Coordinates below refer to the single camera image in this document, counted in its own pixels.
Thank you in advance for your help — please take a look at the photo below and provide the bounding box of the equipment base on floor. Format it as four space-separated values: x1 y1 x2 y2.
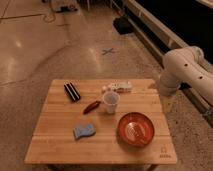
51 0 77 12

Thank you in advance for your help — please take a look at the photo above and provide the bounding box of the red chili pepper toy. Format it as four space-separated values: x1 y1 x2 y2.
83 101 101 115

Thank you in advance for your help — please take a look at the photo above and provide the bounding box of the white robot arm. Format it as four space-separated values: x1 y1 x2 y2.
158 46 213 106

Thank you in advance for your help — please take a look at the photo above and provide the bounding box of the wooden table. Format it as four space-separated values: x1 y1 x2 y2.
25 79 177 165

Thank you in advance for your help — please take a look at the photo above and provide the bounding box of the white ceramic cup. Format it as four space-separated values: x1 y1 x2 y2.
102 91 120 114

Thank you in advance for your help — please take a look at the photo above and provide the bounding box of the cable on floor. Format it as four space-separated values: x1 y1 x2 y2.
42 2 58 24

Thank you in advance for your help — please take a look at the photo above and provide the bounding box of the black box on floor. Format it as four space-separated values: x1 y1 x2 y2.
113 17 133 35

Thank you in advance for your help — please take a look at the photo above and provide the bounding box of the red ceramic bowl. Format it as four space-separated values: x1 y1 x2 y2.
117 112 155 148

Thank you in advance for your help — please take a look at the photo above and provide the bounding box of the blue sponge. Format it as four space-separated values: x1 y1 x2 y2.
73 123 96 140

